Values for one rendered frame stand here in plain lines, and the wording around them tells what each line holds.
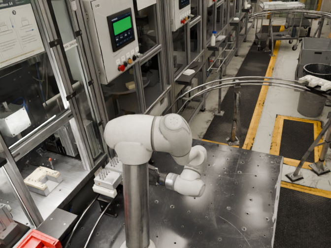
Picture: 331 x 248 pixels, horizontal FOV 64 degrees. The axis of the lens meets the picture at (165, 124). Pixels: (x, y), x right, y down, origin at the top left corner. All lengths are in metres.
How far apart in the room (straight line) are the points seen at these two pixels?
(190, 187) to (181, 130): 0.58
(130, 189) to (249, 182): 1.00
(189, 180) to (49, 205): 0.75
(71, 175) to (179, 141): 0.92
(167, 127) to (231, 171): 1.08
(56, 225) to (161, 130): 0.79
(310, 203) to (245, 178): 1.03
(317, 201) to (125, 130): 2.17
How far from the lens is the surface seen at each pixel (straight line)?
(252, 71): 5.19
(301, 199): 2.79
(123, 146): 0.97
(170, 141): 0.93
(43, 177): 1.69
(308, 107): 3.91
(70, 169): 1.74
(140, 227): 1.13
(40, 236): 1.39
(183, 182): 1.45
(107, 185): 1.56
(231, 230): 1.61
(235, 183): 1.84
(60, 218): 1.49
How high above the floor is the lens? 1.99
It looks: 33 degrees down
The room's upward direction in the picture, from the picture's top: 5 degrees counter-clockwise
